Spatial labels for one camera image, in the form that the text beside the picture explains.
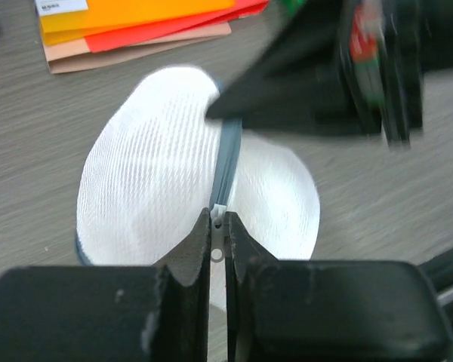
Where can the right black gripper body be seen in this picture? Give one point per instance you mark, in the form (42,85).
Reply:
(386,49)

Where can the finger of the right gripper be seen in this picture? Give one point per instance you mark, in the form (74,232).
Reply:
(304,81)

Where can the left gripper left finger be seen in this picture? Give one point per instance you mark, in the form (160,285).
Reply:
(111,313)

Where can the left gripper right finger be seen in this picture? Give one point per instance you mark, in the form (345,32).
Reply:
(327,310)

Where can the white mesh laundry bag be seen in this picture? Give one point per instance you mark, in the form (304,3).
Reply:
(158,163)

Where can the orange folder stack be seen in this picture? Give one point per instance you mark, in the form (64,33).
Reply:
(83,35)

